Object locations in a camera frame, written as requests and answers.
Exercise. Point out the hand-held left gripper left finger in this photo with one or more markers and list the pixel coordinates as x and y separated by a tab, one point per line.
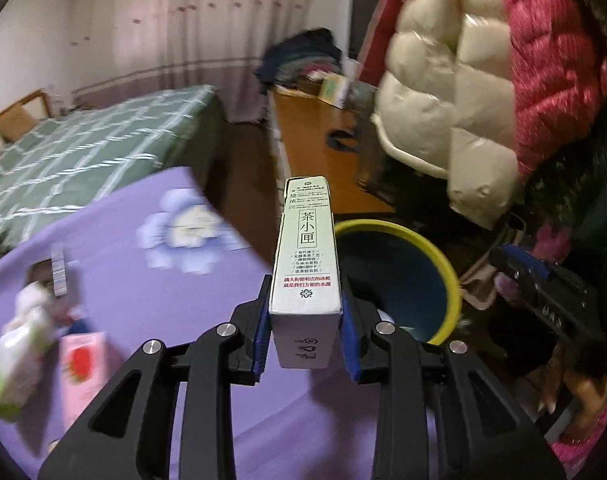
261	350

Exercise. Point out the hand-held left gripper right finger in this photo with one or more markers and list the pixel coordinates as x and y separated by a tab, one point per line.
350	345

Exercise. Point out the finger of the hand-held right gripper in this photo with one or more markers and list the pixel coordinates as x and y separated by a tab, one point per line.
521	262

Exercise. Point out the dark bin with yellow rim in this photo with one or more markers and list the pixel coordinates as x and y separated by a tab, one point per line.
393	270

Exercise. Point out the white tea box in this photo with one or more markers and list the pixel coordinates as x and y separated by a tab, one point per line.
306	260

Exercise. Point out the pink box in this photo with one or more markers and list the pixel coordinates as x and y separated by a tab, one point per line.
81	370

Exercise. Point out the green wet wipes packet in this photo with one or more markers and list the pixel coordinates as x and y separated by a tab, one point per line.
13	360

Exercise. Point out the person's right hand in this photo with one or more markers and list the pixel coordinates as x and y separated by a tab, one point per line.
583	390

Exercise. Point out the beige bag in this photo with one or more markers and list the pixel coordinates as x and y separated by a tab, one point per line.
483	285

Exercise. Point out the dark floral garment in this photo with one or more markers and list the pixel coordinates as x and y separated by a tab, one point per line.
558	200

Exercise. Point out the purple floral tablecloth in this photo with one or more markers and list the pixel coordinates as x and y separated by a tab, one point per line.
183	310

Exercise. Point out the cream puffer jacket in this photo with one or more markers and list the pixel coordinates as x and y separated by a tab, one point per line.
443	100

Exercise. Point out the wooden desk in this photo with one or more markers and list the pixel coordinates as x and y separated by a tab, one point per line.
313	150

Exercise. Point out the red dotted puffer jacket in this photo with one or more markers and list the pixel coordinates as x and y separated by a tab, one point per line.
548	60

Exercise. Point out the white striped tube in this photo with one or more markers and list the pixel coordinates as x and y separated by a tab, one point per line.
59	270

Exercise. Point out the wooden bed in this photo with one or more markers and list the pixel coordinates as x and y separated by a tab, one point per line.
216	125

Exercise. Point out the small cardboard box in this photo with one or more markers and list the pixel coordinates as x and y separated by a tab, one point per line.
333	91

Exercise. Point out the green plaid blanket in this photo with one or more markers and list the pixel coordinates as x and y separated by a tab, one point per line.
83	160

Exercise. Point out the pile of folded clothes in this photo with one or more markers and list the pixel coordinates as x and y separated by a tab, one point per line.
303	60

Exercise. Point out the black television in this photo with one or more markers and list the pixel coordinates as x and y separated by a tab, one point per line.
371	15

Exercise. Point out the pink and white curtain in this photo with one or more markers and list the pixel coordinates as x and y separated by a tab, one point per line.
183	35

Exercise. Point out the brown pillow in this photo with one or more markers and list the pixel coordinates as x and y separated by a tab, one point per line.
18	122

